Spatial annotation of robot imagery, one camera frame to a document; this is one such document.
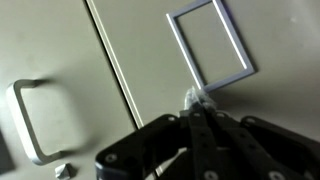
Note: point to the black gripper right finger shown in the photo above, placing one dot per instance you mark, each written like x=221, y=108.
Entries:
x=260, y=150

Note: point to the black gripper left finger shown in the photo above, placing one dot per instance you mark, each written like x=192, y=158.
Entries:
x=156, y=146

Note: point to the small silver drawer latch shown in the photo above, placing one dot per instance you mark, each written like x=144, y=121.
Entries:
x=63, y=171

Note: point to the silver empty label holder frame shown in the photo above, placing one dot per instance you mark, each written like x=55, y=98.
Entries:
x=186, y=50

